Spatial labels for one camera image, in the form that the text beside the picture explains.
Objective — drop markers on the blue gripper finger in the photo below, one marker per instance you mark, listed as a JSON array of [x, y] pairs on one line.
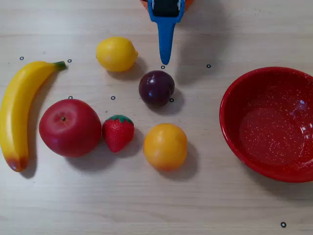
[[165, 39]]

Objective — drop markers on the blue gripper body with servo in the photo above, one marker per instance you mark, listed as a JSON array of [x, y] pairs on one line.
[[167, 10]]

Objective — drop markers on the yellow plastic lemon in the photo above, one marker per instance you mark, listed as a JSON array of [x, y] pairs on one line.
[[115, 54]]

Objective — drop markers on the red speckled enamel bowl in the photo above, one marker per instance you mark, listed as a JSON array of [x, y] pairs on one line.
[[269, 147]]

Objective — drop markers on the dark purple plastic plum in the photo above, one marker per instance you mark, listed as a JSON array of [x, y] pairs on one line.
[[156, 89]]

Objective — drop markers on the red plastic strawberry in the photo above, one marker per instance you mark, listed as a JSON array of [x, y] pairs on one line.
[[117, 134]]

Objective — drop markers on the orange plastic orange fruit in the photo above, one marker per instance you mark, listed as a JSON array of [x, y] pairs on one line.
[[165, 147]]

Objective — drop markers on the red plastic apple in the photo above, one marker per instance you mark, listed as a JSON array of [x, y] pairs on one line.
[[71, 132]]

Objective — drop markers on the yellow plastic banana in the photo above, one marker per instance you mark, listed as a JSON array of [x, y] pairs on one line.
[[14, 110]]

